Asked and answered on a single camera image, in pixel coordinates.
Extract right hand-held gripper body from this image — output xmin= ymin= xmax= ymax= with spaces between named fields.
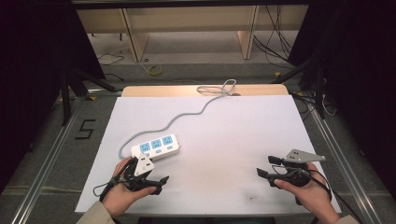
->
xmin=268 ymin=148 xmax=327 ymax=188

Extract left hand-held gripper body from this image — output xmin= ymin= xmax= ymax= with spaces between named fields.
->
xmin=123 ymin=153 xmax=157 ymax=192

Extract white power strip blue sockets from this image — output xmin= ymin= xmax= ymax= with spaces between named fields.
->
xmin=130 ymin=133 xmax=182 ymax=162

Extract person's left hand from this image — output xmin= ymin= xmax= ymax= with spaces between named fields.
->
xmin=102 ymin=157 xmax=158 ymax=218

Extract person's right hand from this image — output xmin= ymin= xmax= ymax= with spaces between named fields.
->
xmin=274 ymin=162 xmax=341 ymax=224

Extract white table cover sheet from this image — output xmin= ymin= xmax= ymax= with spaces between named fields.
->
xmin=75 ymin=94 xmax=342 ymax=216

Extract black tripod stand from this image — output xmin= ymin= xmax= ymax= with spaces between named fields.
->
xmin=60 ymin=67 xmax=123 ymax=126
xmin=273 ymin=55 xmax=329 ymax=119

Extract yellow tape roll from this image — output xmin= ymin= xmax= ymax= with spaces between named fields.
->
xmin=147 ymin=63 xmax=163 ymax=77

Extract black curtain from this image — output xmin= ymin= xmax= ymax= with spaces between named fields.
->
xmin=0 ymin=0 xmax=106 ymax=194
xmin=288 ymin=0 xmax=396 ymax=201

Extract light wooden desk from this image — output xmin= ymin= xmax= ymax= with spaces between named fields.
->
xmin=76 ymin=4 xmax=310 ymax=62

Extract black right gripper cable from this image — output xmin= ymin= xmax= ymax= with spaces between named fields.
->
xmin=306 ymin=168 xmax=365 ymax=224

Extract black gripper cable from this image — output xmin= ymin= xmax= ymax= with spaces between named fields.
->
xmin=306 ymin=168 xmax=365 ymax=224
xmin=92 ymin=158 xmax=135 ymax=203

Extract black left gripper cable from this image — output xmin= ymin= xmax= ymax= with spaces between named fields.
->
xmin=92 ymin=158 xmax=135 ymax=203

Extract aluminium floor rail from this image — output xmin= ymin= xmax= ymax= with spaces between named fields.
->
xmin=307 ymin=98 xmax=385 ymax=224
xmin=11 ymin=95 xmax=86 ymax=224

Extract white floor cable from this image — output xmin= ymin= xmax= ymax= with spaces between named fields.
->
xmin=321 ymin=92 xmax=338 ymax=118

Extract white power strip with cord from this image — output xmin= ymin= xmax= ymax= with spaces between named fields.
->
xmin=118 ymin=78 xmax=238 ymax=160

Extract thin black floor cable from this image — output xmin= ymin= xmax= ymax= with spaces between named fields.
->
xmin=97 ymin=51 xmax=126 ymax=66

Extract bundle of black floor cables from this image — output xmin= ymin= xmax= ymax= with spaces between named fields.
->
xmin=252 ymin=4 xmax=297 ymax=70

